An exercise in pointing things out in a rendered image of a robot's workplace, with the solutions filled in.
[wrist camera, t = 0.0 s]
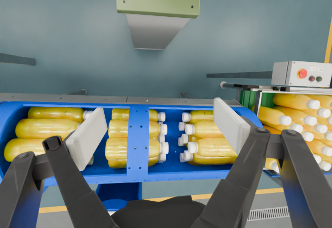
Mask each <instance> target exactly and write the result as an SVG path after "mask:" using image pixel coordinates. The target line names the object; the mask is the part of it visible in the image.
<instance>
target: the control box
mask: <svg viewBox="0 0 332 228"><path fill-rule="evenodd" d="M302 69H305V70H307V76H306V77H305V78H300V76H299V72H300V71H301V70H302ZM320 69H321V70H320ZM311 76H314V77H315V81H312V82H311V81H310V80H309V78H310V77H311ZM331 76H332V64H331V63H317V62H304V61H286V62H276V63H274V67H273V74H272V81H271V84H272V85H286V86H307V87H327V88H328V87H329V86H330V81H331ZM318 77H322V78H323V79H322V81H321V82H317V78H318Z"/></svg>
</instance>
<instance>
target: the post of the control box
mask: <svg viewBox="0 0 332 228"><path fill-rule="evenodd" d="M272 74H273V71H262V72H239V73H217V74H207V78H245V79H271V78H272Z"/></svg>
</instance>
